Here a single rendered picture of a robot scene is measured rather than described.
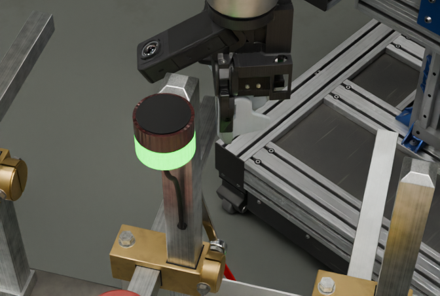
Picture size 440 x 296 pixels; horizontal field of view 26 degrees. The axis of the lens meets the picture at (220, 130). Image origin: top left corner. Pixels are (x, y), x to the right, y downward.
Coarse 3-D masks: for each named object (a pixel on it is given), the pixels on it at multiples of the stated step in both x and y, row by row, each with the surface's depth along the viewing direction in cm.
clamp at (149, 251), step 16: (144, 240) 118; (160, 240) 118; (112, 256) 116; (128, 256) 116; (144, 256) 116; (160, 256) 116; (208, 256) 116; (224, 256) 117; (112, 272) 119; (128, 272) 118; (160, 272) 116; (176, 272) 115; (192, 272) 114; (208, 272) 115; (160, 288) 119; (176, 288) 118; (192, 288) 117; (208, 288) 115
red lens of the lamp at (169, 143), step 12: (180, 96) 94; (192, 108) 93; (192, 120) 91; (144, 132) 90; (180, 132) 90; (192, 132) 92; (144, 144) 92; (156, 144) 91; (168, 144) 91; (180, 144) 91
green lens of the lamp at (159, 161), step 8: (136, 144) 93; (192, 144) 93; (136, 152) 94; (144, 152) 92; (152, 152) 92; (176, 152) 92; (184, 152) 93; (192, 152) 94; (144, 160) 93; (152, 160) 93; (160, 160) 92; (168, 160) 92; (176, 160) 93; (184, 160) 93; (160, 168) 93; (168, 168) 93
